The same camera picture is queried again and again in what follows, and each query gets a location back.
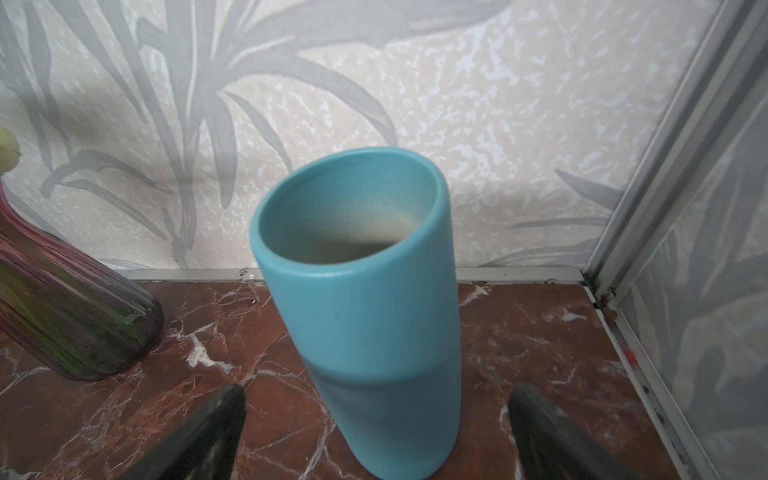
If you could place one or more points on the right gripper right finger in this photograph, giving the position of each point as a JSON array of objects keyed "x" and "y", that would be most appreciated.
[{"x": 552, "y": 446}]

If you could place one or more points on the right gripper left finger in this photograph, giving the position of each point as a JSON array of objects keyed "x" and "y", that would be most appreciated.
[{"x": 203, "y": 447}]

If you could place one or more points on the pink glass vase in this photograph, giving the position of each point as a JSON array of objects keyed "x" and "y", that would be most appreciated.
[{"x": 80, "y": 318}]

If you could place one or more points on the teal ceramic vase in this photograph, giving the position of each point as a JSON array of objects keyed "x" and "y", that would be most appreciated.
[{"x": 357, "y": 252}]

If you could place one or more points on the cream tulip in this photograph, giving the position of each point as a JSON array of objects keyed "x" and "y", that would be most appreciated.
[{"x": 10, "y": 151}]

